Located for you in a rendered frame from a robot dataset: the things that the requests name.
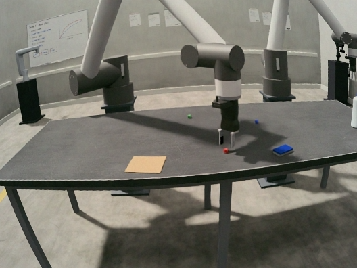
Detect beige flat mat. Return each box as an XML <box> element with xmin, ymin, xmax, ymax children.
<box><xmin>125</xmin><ymin>156</ymin><xmax>166</xmax><ymax>173</ymax></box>

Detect white bottle with blue cap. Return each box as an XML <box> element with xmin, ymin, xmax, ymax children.
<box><xmin>351</xmin><ymin>97</ymin><xmax>357</xmax><ymax>129</ymax></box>

